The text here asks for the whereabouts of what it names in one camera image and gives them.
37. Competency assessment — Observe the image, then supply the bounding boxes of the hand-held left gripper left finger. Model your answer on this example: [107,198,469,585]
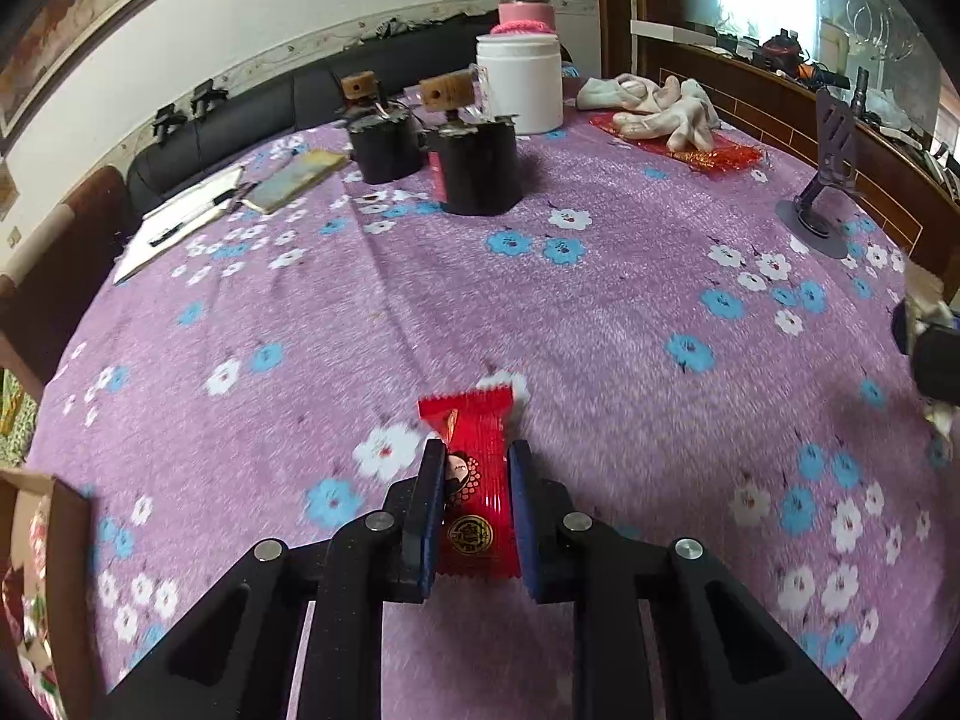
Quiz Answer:
[109,439,447,720]

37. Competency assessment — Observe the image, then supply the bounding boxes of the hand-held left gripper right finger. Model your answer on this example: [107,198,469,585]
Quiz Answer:
[508,441,860,720]

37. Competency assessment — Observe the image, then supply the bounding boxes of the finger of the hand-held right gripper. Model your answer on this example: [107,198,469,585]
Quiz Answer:
[891,300,960,400]

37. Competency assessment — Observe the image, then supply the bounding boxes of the white grey snack packet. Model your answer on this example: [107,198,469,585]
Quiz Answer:
[904,296,960,440]

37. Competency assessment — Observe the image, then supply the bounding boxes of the red cartoon snack packet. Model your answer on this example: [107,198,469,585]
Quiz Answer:
[418,386,524,580]

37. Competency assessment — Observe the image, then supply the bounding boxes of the cardboard box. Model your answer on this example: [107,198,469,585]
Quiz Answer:
[0,467,95,720]

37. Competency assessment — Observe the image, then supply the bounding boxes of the purple floral tablecloth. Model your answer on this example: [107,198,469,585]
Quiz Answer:
[22,79,960,720]

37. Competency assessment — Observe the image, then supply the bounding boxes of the black phone stand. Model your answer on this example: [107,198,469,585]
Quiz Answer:
[775,86,863,260]

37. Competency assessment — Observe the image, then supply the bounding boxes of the red foil bag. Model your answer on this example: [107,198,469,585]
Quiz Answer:
[589,111,764,175]

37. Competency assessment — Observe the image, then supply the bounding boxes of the wooden mirror cabinet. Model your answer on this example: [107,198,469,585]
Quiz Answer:
[592,0,960,278]

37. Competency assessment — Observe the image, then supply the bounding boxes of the black cup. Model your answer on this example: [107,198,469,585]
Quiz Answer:
[349,109,425,185]

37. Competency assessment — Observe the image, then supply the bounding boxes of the white cloth gloves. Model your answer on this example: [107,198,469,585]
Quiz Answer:
[576,73,722,152]

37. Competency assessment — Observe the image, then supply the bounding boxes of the black marker pen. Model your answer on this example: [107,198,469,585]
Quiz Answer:
[148,184,241,247]

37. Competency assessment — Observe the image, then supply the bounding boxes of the white notebook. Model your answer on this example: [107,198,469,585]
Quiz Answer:
[112,163,247,286]

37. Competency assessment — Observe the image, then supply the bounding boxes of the black bottle wooden stopper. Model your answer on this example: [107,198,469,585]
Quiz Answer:
[341,73,380,119]
[418,73,475,128]

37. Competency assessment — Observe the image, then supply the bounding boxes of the green floral cloth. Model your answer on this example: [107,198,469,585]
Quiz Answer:
[0,375,38,466]

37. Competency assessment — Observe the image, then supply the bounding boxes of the white plastic jar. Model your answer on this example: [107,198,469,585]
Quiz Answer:
[476,31,565,134]

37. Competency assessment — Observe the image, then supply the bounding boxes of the black leather sofa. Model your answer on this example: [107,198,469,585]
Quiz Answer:
[126,11,575,203]

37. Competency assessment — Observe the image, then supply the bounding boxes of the brown chair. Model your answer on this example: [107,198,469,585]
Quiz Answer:
[0,165,147,398]

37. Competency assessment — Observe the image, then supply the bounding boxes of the pink sleeved bottle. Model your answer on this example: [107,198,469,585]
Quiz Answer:
[496,0,557,35]

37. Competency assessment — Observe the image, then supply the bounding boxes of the large framed picture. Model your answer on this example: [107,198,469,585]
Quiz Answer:
[0,0,248,143]

